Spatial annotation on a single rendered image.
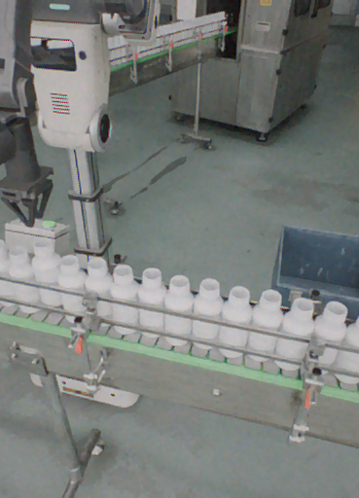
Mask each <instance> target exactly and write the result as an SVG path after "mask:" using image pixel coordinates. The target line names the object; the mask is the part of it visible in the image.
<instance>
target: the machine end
mask: <svg viewBox="0 0 359 498"><path fill-rule="evenodd" d="M334 2H335V0H197V18H198V17H202V16H208V15H211V14H215V13H218V14H219V13H221V12H225V16H226V15H227V14H228V16H229V15H230V14H238V13H240V17H237V18H233V20H228V23H230V22H235V21H239V20H240V22H238V23H239V32H238V43H236V49H234V50H232V51H229V52H227V53H222V54H220V55H216V57H213V58H211V59H208V62H206V63H203V64H202V70H201V90H200V110H199V117H200V118H204V119H208V120H212V121H216V122H221V123H225V124H229V125H236V126H242V127H246V128H250V129H254V130H259V131H261V132H262V135H261V137H256V141H259V142H267V141H268V140H267V138H266V137H264V133H265V132H268V131H269V130H271V129H272V128H273V127H274V126H276V125H278V124H280V123H282V124H289V121H288V120H286V118H287V117H288V116H290V114H291V113H292V112H293V111H296V110H297V109H298V108H307V106H306V105H305V103H306V102H307V101H308V100H310V99H311V96H312V95H313V91H314V90H316V89H317V85H316V82H317V76H318V71H319V67H320V62H321V58H322V53H323V50H324V49H325V47H326V45H325V38H326V36H328V35H330V34H331V32H332V30H326V29H328V25H329V20H330V17H332V16H333V14H334V12H331V11H333V6H334ZM234 24H237V23H234ZM230 25H233V24H230ZM230 25H227V26H230ZM196 77H197V65H196V64H195V65H192V66H190V67H187V68H185V69H182V70H178V71H176V72H173V73H171V94H170V95H169V100H171V110H172V111H176V112H177V113H178V117H177V118H175V119H174V121H176V122H184V121H185V118H182V117H181V113H186V114H190V116H195V100H196Z"/></svg>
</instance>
